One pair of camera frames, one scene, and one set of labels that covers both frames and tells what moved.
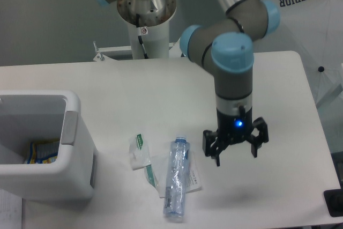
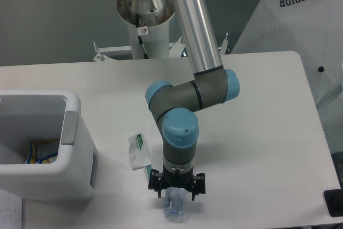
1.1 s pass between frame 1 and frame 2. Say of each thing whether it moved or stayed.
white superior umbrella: stayed
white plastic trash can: stayed
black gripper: moved
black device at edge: stayed
